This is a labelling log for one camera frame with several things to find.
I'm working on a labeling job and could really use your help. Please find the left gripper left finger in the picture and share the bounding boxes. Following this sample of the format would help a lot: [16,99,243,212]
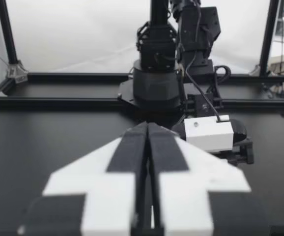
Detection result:
[17,121,149,236]

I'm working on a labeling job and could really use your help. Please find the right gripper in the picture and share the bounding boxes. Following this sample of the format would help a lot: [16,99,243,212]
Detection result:
[213,118,255,166]

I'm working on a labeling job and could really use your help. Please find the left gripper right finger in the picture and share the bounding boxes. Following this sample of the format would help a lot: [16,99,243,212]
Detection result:
[147,121,272,236]

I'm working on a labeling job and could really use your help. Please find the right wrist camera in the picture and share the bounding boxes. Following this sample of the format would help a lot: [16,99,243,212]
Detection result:
[183,115,234,152]

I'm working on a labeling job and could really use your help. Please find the black camera cable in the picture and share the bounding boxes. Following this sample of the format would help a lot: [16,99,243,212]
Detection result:
[175,0,230,123]

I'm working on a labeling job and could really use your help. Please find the black frame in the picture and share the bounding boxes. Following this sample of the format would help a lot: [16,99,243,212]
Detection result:
[0,0,284,118]

